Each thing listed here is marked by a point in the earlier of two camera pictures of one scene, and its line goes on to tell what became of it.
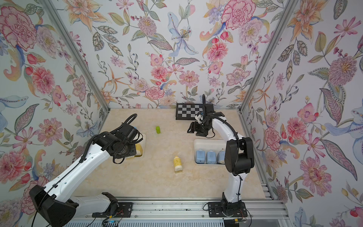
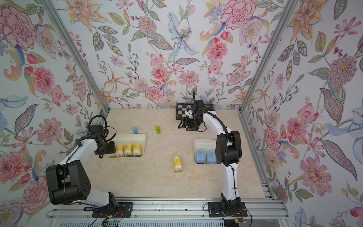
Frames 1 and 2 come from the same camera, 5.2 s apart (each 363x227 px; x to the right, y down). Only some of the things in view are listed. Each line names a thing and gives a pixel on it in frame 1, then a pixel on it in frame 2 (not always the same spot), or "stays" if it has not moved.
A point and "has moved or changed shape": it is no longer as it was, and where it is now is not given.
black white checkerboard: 187,111 stays
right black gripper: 195,126 -> 184,121
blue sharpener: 200,155 stays
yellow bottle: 177,163 stays
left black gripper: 133,152 -> 112,148
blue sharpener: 211,157 stays
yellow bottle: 139,150 has moved or changed shape
